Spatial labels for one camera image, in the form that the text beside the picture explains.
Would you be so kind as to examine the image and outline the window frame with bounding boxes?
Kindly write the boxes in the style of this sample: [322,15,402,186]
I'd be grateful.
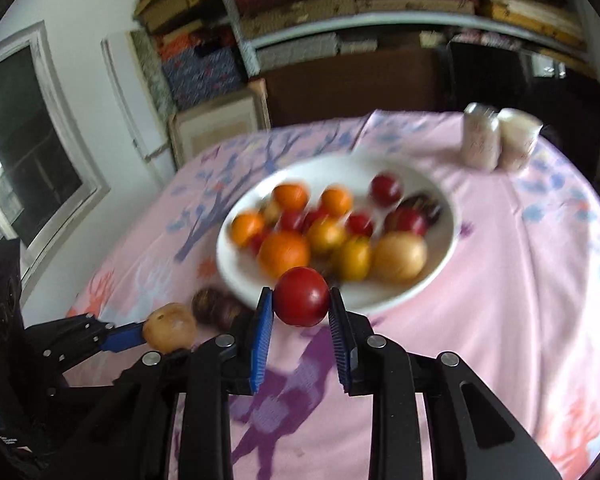
[0,22,109,292]

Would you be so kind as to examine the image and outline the pink beverage can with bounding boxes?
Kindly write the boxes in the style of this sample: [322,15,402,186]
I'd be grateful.
[460,103,501,172]

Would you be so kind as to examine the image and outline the white metal shelf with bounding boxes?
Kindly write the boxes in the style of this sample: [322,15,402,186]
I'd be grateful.
[222,0,588,76]

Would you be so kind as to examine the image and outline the red cherry tomato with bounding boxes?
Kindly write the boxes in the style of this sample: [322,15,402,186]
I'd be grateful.
[346,211,375,238]

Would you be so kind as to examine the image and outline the framed picture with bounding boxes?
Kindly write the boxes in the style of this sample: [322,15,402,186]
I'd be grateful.
[168,78,271,169]

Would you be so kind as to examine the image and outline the tan round pear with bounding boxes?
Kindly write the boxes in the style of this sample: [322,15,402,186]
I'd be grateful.
[142,302,197,354]

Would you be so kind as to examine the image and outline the large tan pear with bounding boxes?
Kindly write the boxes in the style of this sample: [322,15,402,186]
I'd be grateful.
[372,231,428,283]

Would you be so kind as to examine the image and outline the black monitor screen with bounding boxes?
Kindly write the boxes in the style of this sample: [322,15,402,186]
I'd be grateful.
[446,41,600,143]

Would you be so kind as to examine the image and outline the small orange tangerine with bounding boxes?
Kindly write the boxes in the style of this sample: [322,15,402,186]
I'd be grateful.
[272,182,310,211]

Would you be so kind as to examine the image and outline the white round plate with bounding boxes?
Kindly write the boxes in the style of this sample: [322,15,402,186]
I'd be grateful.
[215,154,460,314]

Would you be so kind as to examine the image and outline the dark brown cabinet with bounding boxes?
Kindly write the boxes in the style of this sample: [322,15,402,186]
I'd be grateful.
[262,48,448,127]

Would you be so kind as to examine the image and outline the pink floral tablecloth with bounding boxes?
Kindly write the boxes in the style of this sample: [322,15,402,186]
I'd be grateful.
[71,112,600,479]

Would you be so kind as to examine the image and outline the yellow orange kumquat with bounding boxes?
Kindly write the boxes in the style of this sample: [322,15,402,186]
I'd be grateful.
[306,217,347,258]

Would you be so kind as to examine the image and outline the large orange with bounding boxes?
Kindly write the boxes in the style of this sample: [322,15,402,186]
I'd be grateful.
[257,231,311,280]

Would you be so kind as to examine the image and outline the dark purple passion fruit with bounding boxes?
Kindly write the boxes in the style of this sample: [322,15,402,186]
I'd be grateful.
[399,192,442,226]

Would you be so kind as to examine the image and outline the white board panel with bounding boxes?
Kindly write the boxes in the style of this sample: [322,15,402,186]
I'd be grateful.
[100,32,175,188]

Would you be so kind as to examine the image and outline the white paper cup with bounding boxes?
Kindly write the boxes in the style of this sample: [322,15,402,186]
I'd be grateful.
[498,108,543,171]

